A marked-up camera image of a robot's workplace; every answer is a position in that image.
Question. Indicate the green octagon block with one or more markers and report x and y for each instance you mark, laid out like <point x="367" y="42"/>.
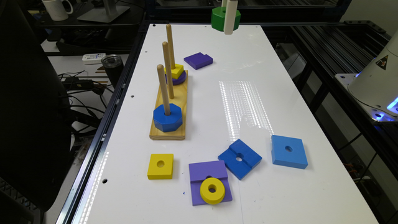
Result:
<point x="218" y="17"/>

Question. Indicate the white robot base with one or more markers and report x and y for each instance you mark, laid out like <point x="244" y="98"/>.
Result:
<point x="375" y="87"/>

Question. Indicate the dark purple notched block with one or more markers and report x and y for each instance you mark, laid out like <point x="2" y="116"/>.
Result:
<point x="198" y="60"/>

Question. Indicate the small yellow square block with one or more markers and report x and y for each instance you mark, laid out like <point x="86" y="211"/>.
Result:
<point x="175" y="72"/>

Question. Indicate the purple round block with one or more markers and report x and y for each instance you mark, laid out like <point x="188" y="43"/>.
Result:
<point x="180" y="79"/>

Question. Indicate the blue octagon block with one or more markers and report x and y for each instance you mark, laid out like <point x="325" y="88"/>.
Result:
<point x="168" y="123"/>

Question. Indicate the blue grooved square block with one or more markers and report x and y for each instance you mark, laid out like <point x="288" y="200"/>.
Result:
<point x="240" y="159"/>

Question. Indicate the light blue square block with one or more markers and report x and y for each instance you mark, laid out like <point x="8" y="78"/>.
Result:
<point x="288" y="152"/>

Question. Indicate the purple grooved square block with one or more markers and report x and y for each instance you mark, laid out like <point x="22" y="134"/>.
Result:
<point x="203" y="170"/>

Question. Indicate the rear wooden peg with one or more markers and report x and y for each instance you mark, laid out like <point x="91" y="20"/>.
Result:
<point x="171" y="45"/>

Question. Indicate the wooden peg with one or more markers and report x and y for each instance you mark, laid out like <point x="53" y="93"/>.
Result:
<point x="171" y="45"/>
<point x="168" y="71"/>
<point x="163" y="88"/>

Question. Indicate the middle wooden peg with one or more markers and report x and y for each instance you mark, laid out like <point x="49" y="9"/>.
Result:
<point x="168" y="71"/>

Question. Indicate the front wooden peg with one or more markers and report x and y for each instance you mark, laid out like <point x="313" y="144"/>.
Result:
<point x="163" y="88"/>

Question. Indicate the grey monitor stand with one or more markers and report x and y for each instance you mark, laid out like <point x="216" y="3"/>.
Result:
<point x="107" y="14"/>

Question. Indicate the black tumbler cup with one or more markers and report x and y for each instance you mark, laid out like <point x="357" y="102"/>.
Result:
<point x="113" y="65"/>

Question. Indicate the wooden peg base board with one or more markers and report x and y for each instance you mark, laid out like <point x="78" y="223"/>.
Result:
<point x="180" y="99"/>

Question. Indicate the white remote control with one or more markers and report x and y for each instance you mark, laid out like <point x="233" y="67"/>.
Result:
<point x="90" y="59"/>

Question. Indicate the white mug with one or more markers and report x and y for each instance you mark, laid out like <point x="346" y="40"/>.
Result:
<point x="56" y="9"/>

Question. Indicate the black monitor back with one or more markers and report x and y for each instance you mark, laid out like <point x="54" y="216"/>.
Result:
<point x="35" y="136"/>

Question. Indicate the yellow ring block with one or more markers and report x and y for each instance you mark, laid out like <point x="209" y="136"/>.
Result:
<point x="212" y="190"/>

